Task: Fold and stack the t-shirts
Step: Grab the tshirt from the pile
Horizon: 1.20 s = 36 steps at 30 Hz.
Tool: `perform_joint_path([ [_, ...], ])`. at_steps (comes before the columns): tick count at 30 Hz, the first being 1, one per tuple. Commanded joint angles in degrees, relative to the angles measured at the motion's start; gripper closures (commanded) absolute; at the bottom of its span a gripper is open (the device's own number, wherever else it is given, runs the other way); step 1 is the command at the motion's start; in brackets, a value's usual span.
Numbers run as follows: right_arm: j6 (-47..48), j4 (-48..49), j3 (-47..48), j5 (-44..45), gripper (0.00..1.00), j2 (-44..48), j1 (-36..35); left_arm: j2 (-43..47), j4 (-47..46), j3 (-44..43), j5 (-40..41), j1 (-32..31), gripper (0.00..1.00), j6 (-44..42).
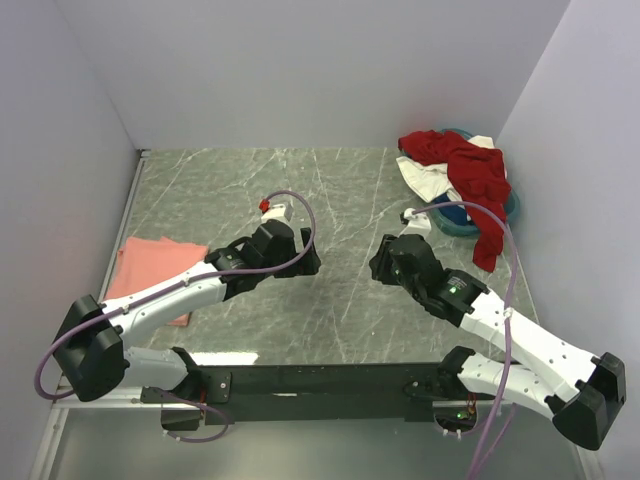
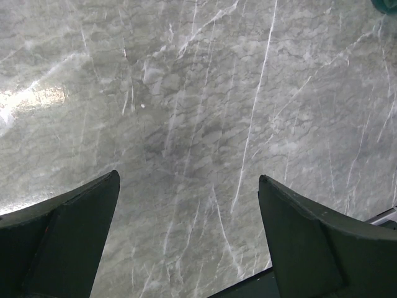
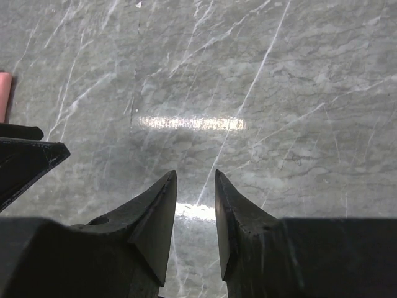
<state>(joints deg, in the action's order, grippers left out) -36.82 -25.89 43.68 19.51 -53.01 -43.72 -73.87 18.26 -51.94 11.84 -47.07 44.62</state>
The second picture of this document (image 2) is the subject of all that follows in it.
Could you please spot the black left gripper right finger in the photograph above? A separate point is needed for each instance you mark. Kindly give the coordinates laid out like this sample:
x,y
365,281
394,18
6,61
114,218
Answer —
x,y
318,252

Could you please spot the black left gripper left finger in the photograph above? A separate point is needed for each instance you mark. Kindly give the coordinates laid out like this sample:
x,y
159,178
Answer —
x,y
53,248

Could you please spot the teal plastic laundry basket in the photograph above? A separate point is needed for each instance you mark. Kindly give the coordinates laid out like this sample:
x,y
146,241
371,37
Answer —
x,y
388,7

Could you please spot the aluminium frame rail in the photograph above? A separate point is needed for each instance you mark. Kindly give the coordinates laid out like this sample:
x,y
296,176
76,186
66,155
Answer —
x,y
387,219

